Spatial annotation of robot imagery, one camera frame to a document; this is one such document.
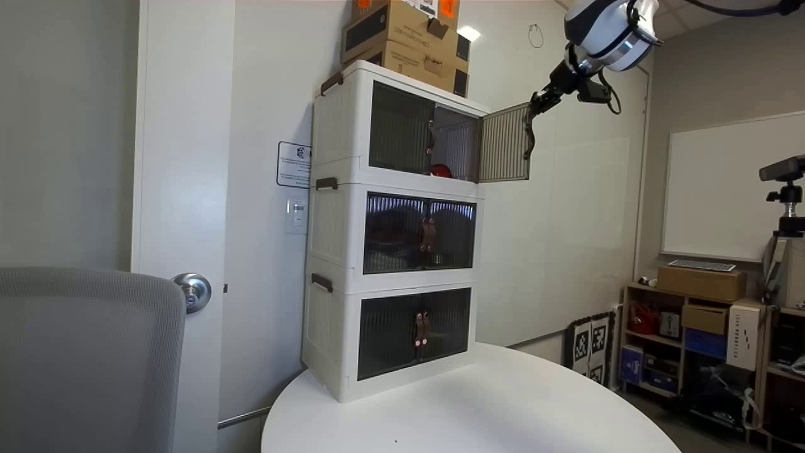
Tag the grey office chair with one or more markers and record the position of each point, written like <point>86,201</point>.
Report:
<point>88,362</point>

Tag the whiteboard on wall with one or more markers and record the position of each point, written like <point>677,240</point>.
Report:
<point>716,202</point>

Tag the white door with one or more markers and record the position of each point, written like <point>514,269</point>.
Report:
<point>184,80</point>

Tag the camera on tripod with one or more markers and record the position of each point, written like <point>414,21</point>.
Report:
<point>790,226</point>

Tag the calibration marker board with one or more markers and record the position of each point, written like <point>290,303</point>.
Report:
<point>588,347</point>

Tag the wall sign plate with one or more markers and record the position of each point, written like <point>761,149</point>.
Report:
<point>292,164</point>

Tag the small object inside top cabinet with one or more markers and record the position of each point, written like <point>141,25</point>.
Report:
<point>441,171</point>

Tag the cardboard box on cabinet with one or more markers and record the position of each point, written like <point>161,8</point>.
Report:
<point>415,40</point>

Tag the tinted door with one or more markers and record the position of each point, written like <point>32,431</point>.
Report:
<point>402,129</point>
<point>504,144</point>

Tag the cardboard box on shelf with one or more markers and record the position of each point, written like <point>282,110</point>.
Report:
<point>701,283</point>

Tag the cabinet tinted doors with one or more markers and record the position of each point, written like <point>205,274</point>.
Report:
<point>409,332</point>
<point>415,236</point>

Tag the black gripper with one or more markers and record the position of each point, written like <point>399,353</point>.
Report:
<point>563,81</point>

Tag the white stacked cabinet frame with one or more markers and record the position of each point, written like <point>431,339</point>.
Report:
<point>340,182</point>

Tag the bottom cabinet tinted doors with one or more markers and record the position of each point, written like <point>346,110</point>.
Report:
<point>409,332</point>

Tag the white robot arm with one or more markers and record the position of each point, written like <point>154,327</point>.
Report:
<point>600,36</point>

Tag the middle cabinet tinted doors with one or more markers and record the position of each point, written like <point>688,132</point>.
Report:
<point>415,236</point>

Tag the wooden storage shelf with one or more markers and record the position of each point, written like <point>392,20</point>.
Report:
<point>675,349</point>

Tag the white box on shelf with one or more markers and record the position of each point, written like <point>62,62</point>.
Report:
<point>745,333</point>

